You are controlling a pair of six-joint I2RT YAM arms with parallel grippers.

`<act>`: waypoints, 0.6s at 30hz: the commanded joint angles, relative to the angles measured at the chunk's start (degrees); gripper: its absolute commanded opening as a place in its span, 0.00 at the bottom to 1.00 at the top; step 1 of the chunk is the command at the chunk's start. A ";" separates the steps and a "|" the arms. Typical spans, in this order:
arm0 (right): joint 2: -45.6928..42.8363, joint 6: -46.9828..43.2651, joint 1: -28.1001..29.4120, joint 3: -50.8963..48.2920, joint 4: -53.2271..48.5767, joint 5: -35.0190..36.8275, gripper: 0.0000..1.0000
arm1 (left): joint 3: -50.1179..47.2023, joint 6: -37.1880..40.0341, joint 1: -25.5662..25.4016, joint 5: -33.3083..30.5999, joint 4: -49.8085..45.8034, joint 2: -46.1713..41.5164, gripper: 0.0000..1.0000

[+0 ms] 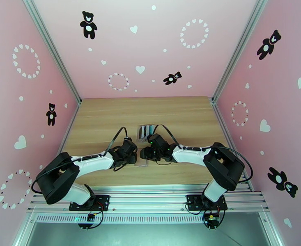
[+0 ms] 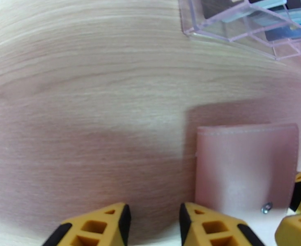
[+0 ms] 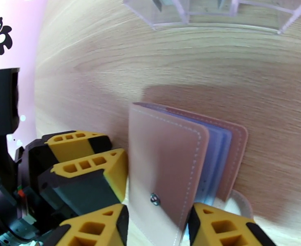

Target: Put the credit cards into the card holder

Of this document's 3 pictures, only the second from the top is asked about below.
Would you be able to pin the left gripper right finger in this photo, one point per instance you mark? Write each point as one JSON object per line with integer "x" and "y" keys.
{"x": 212, "y": 230}

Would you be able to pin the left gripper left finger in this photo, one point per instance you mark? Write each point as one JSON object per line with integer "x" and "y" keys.
{"x": 93, "y": 227}

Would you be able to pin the pink card holder wallet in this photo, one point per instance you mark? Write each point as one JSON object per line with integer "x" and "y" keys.
{"x": 242, "y": 165}

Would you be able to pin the clear acrylic card stand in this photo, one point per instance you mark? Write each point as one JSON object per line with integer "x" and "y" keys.
{"x": 217, "y": 27}

